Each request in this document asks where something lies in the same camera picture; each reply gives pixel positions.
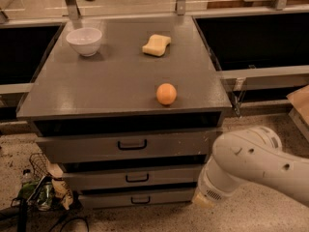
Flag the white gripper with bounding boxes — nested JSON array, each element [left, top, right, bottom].
[[192, 168, 236, 209]]

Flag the grey bottom drawer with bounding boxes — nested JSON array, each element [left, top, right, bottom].
[[78, 188, 195, 209]]

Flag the grey drawer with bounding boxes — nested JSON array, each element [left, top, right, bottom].
[[63, 164, 202, 190], [37, 130, 220, 163], [78, 188, 195, 209]]

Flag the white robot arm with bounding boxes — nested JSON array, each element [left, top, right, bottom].
[[192, 126, 309, 208]]

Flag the grey middle drawer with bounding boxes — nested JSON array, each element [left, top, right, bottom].
[[63, 164, 202, 190]]

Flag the grey top drawer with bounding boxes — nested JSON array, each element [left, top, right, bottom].
[[37, 130, 220, 163]]

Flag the grey drawer cabinet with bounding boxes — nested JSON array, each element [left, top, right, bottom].
[[17, 16, 231, 196]]

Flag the orange fruit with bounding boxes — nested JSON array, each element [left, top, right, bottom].
[[156, 83, 177, 105]]

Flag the tan paper snack bag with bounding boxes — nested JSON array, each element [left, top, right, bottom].
[[46, 160, 73, 210]]

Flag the brown cardboard box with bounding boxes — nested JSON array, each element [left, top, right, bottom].
[[287, 85, 309, 125]]

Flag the green snack bag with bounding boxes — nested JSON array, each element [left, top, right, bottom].
[[17, 181, 53, 211]]

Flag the yellow sponge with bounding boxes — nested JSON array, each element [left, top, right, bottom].
[[142, 34, 171, 57]]

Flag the clear plastic bottle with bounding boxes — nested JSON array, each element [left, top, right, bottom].
[[21, 169, 33, 190]]

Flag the white bowl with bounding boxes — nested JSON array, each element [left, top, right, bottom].
[[66, 27, 102, 57]]

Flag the black cable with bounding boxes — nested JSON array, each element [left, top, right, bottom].
[[47, 210, 90, 232]]

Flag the black wire basket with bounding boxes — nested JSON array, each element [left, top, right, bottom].
[[29, 153, 66, 211]]

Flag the metal bracket left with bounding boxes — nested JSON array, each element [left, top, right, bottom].
[[65, 0, 80, 20]]

